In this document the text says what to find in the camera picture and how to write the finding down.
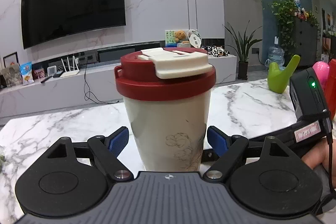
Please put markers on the person right hand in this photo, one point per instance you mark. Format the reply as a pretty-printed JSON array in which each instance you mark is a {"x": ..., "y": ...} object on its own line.
[{"x": 318, "y": 155}]

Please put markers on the potted green leafy plant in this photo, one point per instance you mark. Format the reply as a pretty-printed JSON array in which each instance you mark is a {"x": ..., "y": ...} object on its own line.
[{"x": 243, "y": 43}]

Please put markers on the small black picture frame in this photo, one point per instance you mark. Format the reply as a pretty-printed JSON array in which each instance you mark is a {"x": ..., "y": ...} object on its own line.
[{"x": 10, "y": 60}]

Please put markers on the blue snack bag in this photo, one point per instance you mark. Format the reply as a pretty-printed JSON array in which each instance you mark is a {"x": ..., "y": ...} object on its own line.
[{"x": 26, "y": 72}]

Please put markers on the trailing pothos plant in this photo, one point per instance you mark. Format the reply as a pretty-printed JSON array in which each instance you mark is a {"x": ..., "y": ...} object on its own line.
[{"x": 285, "y": 11}]

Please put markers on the white marble tv console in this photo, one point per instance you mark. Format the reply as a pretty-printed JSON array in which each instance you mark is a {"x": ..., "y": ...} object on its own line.
[{"x": 60, "y": 93}]

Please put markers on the green bird-shaped watering can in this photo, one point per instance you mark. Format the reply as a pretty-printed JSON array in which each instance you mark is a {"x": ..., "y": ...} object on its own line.
[{"x": 278, "y": 80}]

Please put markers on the white round fan plaque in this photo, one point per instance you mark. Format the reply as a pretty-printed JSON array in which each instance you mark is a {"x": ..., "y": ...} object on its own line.
[{"x": 195, "y": 38}]

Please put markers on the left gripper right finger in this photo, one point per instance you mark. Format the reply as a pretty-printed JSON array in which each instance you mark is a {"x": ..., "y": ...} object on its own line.
[{"x": 231, "y": 153}]

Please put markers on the dark grey sideboard cabinet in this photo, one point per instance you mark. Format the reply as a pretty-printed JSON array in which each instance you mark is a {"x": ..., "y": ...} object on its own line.
[{"x": 305, "y": 36}]

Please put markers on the brown teddy bear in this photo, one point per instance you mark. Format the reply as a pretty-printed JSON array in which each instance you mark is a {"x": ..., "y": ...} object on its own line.
[{"x": 180, "y": 37}]

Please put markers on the cream cup with red lid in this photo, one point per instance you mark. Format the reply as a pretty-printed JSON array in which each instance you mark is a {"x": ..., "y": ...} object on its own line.
[{"x": 166, "y": 92}]

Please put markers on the white wifi router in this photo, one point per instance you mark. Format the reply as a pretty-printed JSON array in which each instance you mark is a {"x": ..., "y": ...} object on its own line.
[{"x": 70, "y": 67}]

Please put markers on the black wall television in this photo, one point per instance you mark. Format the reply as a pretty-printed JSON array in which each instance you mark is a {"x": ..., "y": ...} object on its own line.
[{"x": 46, "y": 20}]

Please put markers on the green illustrated card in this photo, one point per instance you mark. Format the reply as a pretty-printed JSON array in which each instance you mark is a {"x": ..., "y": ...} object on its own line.
[{"x": 170, "y": 39}]

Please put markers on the pink balloon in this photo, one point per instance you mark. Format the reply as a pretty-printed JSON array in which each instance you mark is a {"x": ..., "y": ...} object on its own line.
[{"x": 321, "y": 70}]

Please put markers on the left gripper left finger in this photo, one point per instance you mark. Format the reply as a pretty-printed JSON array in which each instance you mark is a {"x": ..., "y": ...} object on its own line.
[{"x": 105, "y": 151}]

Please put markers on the black and white cow plush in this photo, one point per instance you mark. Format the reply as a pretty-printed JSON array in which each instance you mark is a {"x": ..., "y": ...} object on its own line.
[{"x": 216, "y": 51}]

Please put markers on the blue water jug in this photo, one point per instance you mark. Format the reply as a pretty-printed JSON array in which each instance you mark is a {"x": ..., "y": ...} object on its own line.
[{"x": 275, "y": 55}]

